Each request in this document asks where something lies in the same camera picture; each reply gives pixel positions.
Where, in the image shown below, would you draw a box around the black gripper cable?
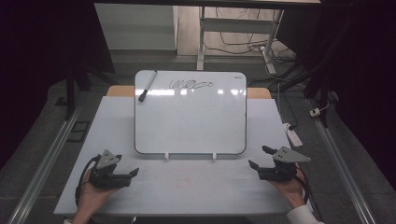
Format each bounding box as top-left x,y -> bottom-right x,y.
294,163 -> 325,222
74,154 -> 101,208

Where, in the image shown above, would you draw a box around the black metal stand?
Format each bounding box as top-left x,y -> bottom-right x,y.
55,63 -> 120,121
302,69 -> 332,129

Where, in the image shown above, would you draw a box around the white power strip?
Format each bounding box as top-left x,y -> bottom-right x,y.
282,122 -> 304,148

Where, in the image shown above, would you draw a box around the white whiteboard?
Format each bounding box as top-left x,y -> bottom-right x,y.
134,69 -> 248,156

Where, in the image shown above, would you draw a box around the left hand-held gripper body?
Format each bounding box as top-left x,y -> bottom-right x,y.
89,149 -> 132,189

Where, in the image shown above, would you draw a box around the aluminium rail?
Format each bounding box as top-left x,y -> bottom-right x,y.
7,92 -> 89,224
306,98 -> 376,224

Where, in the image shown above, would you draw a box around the black floor plate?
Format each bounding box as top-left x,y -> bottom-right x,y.
66,120 -> 92,144

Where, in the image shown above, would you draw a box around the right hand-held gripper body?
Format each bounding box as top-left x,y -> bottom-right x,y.
258,146 -> 312,182

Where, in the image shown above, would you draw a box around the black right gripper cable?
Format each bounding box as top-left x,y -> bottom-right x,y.
294,163 -> 325,222

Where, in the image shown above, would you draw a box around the black and white marker pen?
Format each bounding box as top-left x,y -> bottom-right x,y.
137,70 -> 158,103

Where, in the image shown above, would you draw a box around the person's left hand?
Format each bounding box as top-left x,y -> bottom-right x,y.
74,169 -> 120,218

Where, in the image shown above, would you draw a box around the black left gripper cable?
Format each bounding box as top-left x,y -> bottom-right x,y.
74,154 -> 101,208

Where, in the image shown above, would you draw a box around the person's right hand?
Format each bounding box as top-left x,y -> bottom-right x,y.
268,171 -> 308,210

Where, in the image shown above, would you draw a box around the white desk frame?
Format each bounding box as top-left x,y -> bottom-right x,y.
196,6 -> 285,77

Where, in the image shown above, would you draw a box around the black floor cables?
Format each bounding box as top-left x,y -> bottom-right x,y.
204,7 -> 297,64

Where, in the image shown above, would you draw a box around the white cabinet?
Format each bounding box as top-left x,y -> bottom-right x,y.
93,3 -> 179,51

